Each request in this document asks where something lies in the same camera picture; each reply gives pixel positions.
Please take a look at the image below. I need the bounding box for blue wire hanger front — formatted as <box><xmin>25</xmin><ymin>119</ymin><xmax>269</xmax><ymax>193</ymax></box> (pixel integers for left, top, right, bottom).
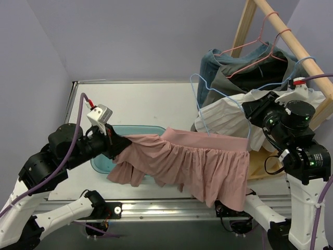
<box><xmin>189</xmin><ymin>73</ymin><xmax>252</xmax><ymax>140</ymax></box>

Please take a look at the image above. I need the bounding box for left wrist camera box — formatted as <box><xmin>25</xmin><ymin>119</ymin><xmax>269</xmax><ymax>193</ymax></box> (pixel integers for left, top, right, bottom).
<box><xmin>87</xmin><ymin>104</ymin><xmax>113</xmax><ymax>135</ymax></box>

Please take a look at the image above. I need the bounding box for blue denim skirt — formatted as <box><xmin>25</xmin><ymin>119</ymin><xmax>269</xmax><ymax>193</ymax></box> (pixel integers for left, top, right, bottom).
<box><xmin>196</xmin><ymin>43</ymin><xmax>300</xmax><ymax>109</ymax></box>

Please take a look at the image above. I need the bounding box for white pleated skirt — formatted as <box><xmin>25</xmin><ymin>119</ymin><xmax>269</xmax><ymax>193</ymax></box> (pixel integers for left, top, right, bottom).
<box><xmin>194</xmin><ymin>88</ymin><xmax>327</xmax><ymax>153</ymax></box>

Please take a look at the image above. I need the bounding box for grey pleated skirt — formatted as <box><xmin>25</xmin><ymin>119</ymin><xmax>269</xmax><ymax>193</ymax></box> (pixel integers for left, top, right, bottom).
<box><xmin>190</xmin><ymin>51</ymin><xmax>312</xmax><ymax>132</ymax></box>

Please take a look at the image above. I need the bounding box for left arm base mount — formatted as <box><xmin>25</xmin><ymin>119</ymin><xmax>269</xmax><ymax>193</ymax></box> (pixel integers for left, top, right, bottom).
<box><xmin>81</xmin><ymin>190</ymin><xmax>122</xmax><ymax>220</ymax></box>

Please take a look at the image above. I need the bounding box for teal plastic bin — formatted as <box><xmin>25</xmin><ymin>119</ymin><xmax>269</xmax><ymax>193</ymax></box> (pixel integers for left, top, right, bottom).
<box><xmin>90</xmin><ymin>124</ymin><xmax>166</xmax><ymax>184</ymax></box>

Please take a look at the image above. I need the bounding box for pink wire hanger rear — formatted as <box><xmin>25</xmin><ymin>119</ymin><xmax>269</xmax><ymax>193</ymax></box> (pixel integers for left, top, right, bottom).
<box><xmin>213</xmin><ymin>11</ymin><xmax>279</xmax><ymax>58</ymax></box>

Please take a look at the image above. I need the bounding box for blue wire hanger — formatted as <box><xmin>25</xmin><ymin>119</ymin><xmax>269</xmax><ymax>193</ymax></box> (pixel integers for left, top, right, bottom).
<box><xmin>189</xmin><ymin>73</ymin><xmax>252</xmax><ymax>140</ymax></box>
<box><xmin>254</xmin><ymin>56</ymin><xmax>316</xmax><ymax>91</ymax></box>

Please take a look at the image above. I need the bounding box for pink pleated skirt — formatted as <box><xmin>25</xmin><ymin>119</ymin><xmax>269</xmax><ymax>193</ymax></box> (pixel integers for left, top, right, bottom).
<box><xmin>107</xmin><ymin>128</ymin><xmax>250</xmax><ymax>211</ymax></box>

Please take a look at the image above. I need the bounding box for pink wire hanger front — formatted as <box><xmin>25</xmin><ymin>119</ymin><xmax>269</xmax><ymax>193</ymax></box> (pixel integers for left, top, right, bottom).
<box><xmin>225</xmin><ymin>29</ymin><xmax>291</xmax><ymax>79</ymax></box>

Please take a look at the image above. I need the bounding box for wooden clothes rack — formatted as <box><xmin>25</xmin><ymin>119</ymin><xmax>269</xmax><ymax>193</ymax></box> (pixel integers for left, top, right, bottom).
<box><xmin>231</xmin><ymin>1</ymin><xmax>332</xmax><ymax>181</ymax></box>

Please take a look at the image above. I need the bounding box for pink wire hanger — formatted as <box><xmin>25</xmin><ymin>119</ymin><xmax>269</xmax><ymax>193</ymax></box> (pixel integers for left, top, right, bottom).
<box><xmin>213</xmin><ymin>11</ymin><xmax>279</xmax><ymax>58</ymax></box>
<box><xmin>225</xmin><ymin>29</ymin><xmax>291</xmax><ymax>79</ymax></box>

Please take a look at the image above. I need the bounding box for aluminium front rail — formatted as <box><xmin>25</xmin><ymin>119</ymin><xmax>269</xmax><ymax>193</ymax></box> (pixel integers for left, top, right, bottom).
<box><xmin>33</xmin><ymin>199</ymin><xmax>292</xmax><ymax>222</ymax></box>

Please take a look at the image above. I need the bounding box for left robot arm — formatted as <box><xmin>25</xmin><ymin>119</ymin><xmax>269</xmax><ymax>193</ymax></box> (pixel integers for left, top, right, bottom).
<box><xmin>1</xmin><ymin>123</ymin><xmax>132</xmax><ymax>249</ymax></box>

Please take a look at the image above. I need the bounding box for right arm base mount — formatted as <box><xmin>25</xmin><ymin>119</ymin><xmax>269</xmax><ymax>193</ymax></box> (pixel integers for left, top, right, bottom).
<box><xmin>214</xmin><ymin>201</ymin><xmax>250</xmax><ymax>218</ymax></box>

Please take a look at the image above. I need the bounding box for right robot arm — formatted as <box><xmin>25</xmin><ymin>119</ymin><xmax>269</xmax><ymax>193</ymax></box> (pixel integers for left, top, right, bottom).
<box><xmin>231</xmin><ymin>92</ymin><xmax>332</xmax><ymax>249</ymax></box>

